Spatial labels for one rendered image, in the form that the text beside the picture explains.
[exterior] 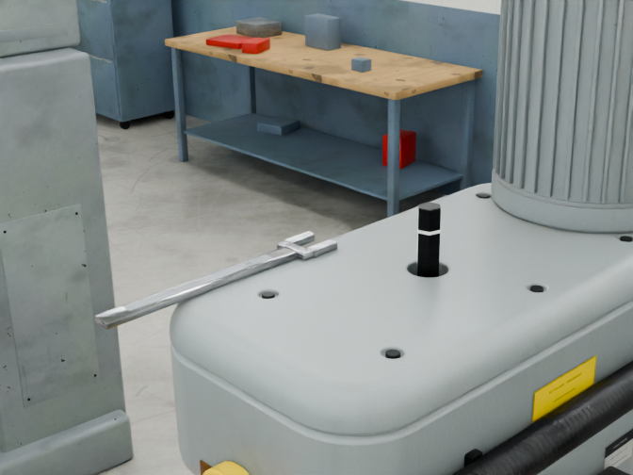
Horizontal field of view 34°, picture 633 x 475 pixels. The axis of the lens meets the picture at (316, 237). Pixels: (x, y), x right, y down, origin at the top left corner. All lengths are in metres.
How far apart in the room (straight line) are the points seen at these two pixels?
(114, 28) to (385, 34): 2.34
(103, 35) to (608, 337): 7.49
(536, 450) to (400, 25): 5.94
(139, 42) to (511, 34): 7.34
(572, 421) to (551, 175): 0.25
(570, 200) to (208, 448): 0.41
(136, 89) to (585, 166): 7.44
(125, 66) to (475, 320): 7.49
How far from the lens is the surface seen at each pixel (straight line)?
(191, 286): 0.87
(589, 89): 0.97
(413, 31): 6.62
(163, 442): 4.17
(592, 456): 1.02
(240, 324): 0.82
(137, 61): 8.29
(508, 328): 0.82
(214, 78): 8.30
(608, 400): 0.91
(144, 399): 4.46
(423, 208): 0.89
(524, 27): 1.00
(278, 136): 7.18
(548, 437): 0.85
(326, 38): 6.72
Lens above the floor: 2.26
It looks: 22 degrees down
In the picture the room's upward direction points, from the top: 1 degrees counter-clockwise
